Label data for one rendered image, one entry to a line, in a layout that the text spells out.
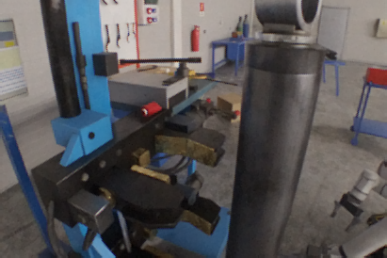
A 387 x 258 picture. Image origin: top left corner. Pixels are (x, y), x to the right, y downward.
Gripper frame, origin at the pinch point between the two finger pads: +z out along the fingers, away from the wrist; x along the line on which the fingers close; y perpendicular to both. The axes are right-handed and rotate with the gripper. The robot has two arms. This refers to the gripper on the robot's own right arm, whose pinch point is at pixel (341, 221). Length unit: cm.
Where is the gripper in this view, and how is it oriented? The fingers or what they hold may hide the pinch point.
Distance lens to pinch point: 161.2
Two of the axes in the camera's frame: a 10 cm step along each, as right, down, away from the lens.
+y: 9.1, 3.3, 2.5
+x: -1.6, -2.7, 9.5
